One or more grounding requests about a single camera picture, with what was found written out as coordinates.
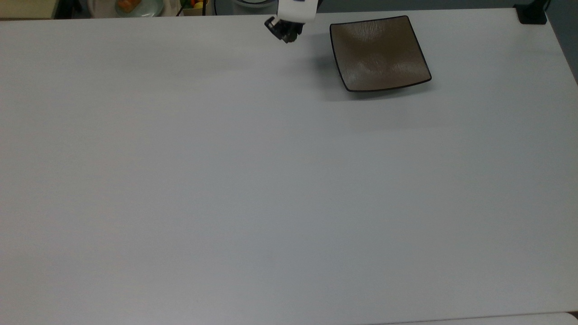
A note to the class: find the plate with orange food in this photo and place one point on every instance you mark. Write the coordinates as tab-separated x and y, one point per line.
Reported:
137	6

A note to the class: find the black clamp camera stand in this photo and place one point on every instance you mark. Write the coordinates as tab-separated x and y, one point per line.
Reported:
531	12

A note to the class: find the box of toy fruits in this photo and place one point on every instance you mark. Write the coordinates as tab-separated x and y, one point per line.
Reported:
194	6

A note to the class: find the square brown ceramic plate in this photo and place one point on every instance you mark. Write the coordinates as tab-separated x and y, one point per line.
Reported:
379	54

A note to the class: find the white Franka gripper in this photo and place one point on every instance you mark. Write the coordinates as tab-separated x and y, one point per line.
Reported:
295	10

